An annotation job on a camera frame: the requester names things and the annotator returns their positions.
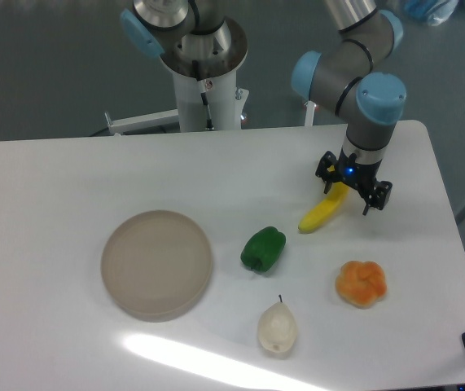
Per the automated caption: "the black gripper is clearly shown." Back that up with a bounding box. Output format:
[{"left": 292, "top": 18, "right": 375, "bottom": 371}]
[{"left": 315, "top": 140, "right": 393, "bottom": 216}]

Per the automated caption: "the yellow banana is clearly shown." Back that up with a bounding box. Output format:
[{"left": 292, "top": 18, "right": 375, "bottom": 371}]
[{"left": 298, "top": 182, "right": 349, "bottom": 234}]

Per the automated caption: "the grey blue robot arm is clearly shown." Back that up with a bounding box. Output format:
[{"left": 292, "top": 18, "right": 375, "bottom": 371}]
[{"left": 120, "top": 1, "right": 406, "bottom": 209}]

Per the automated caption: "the orange knotted bread roll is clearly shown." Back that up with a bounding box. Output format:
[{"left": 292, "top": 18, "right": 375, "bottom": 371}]
[{"left": 335, "top": 261, "right": 388, "bottom": 309}]

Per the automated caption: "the green bell pepper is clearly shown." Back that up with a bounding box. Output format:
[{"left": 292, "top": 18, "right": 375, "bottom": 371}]
[{"left": 240, "top": 226, "right": 286, "bottom": 273}]

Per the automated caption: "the white pear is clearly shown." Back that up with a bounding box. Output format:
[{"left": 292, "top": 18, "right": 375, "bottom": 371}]
[{"left": 257, "top": 295, "right": 298, "bottom": 354}]

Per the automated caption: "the blue plastic bag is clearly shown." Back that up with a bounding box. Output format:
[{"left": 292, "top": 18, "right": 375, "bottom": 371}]
[{"left": 398, "top": 0, "right": 459, "bottom": 27}]

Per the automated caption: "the beige round plate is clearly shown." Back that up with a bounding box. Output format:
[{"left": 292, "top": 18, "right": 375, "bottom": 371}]
[{"left": 101, "top": 210, "right": 213, "bottom": 322}]

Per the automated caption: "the white pedestal foot bar right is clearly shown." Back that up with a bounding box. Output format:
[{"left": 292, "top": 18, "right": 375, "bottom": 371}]
[{"left": 303, "top": 100, "right": 320, "bottom": 127}]

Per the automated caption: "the white pedestal foot bar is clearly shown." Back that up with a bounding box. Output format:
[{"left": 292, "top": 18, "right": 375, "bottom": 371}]
[
  {"left": 303, "top": 100, "right": 320, "bottom": 127},
  {"left": 104, "top": 109, "right": 179, "bottom": 135}
]

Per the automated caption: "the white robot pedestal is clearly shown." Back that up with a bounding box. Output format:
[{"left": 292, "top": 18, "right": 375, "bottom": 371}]
[{"left": 160, "top": 17, "right": 249, "bottom": 133}]

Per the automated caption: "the black cable on pedestal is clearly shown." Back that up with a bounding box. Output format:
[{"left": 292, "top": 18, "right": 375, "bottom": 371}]
[{"left": 191, "top": 59, "right": 215, "bottom": 131}]

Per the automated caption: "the white pedestal foot bar left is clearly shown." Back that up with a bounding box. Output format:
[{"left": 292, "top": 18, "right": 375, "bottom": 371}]
[{"left": 104, "top": 109, "right": 179, "bottom": 135}]

